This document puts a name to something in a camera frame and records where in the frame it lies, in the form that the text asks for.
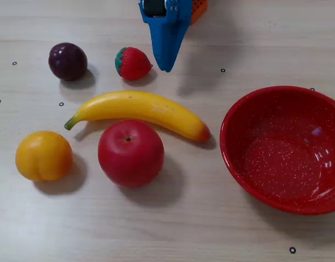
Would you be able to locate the dark purple plastic plum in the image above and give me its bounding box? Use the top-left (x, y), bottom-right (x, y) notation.
top-left (48, 42), bottom-right (89, 82)

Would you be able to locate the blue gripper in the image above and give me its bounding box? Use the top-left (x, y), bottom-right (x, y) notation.
top-left (138, 0), bottom-right (194, 73)

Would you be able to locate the red plastic apple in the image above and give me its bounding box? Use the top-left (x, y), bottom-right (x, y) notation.
top-left (97, 119), bottom-right (165, 189)

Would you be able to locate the yellow plastic banana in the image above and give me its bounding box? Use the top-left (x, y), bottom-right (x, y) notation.
top-left (64, 90), bottom-right (211, 142)

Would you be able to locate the red speckled bowl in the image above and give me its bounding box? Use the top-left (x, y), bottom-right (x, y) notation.
top-left (219, 86), bottom-right (335, 216)

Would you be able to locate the red plastic strawberry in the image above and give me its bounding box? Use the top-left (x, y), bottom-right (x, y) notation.
top-left (114, 46), bottom-right (153, 81)

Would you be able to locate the orange plastic peach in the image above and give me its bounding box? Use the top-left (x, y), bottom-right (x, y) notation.
top-left (15, 130), bottom-right (74, 182)

